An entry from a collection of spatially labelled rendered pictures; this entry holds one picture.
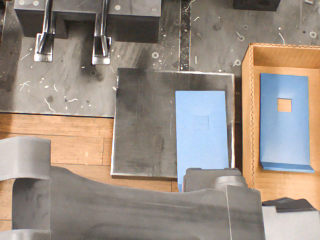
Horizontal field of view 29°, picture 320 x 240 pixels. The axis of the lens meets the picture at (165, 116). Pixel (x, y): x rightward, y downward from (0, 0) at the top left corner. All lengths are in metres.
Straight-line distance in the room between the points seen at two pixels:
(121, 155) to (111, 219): 0.40
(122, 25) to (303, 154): 0.31
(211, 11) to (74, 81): 0.24
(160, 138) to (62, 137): 0.14
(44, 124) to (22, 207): 0.44
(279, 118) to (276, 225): 0.30
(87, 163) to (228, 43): 0.28
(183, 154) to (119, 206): 0.39
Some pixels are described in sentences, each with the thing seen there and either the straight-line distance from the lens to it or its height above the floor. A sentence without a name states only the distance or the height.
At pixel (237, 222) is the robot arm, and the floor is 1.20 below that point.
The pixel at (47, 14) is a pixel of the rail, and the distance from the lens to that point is 0.87.
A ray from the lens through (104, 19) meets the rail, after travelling 0.86.
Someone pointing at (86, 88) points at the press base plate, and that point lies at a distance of 0.92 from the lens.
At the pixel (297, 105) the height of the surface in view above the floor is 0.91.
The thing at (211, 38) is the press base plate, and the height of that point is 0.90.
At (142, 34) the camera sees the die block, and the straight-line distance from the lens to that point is 0.92.
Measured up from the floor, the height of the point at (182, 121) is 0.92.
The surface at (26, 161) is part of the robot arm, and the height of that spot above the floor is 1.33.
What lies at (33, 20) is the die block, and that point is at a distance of 0.91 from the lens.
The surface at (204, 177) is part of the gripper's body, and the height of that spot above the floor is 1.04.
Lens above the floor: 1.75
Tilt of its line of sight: 70 degrees down
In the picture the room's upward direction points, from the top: 8 degrees clockwise
